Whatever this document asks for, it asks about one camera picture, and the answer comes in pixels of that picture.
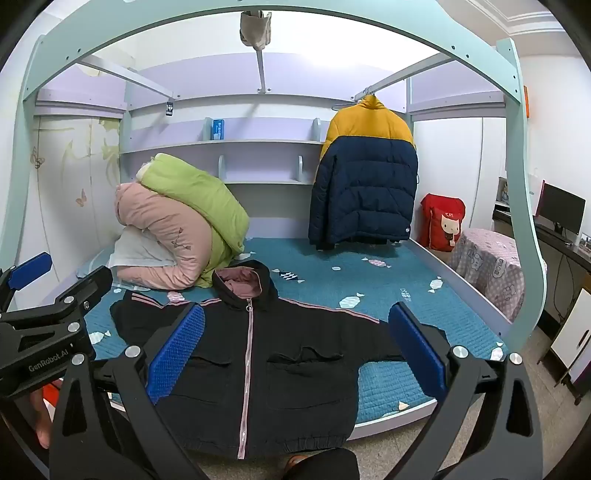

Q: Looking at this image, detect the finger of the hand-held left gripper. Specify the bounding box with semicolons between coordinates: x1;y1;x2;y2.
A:
9;265;114;340
0;251;52;315

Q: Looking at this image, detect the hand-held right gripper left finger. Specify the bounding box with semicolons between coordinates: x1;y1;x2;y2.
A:
48;304;211;480

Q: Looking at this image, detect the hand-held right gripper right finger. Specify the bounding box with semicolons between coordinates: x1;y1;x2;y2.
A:
388;302;543;480

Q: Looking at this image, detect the black hooded jacket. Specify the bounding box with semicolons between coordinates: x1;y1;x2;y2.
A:
110;260;451;461

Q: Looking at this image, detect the person's left hand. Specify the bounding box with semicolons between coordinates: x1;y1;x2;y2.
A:
28;390;63;450

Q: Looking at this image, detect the light blue striped pillow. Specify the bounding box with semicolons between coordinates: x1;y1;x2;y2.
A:
76;228;178;282

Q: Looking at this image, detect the teal quilted bedspread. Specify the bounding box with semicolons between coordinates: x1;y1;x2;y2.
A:
76;237;509;425

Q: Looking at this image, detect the pink printed covered table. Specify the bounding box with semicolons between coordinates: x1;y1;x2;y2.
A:
448;228;548;324

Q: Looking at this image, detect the red cartoon cushion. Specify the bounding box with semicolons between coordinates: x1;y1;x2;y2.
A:
419;194;466;252

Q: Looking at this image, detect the person's leg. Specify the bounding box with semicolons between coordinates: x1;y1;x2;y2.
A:
281;448;361;480

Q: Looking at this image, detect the white cabinet board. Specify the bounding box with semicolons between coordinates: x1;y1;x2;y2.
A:
551;286;591;407

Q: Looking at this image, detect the yellow and navy puffer jacket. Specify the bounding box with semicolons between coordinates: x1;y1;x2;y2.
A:
308;95;419;251

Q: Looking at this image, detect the dark desk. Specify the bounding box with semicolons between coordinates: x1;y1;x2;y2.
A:
492;203;591;328

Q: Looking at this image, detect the black computer monitor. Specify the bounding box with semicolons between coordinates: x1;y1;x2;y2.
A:
536;181;586;238

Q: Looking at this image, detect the hanging grey cloth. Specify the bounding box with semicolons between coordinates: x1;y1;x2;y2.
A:
239;10;272;51

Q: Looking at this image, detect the lavender wall shelf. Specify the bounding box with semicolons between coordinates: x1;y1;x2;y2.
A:
119;115;326;185

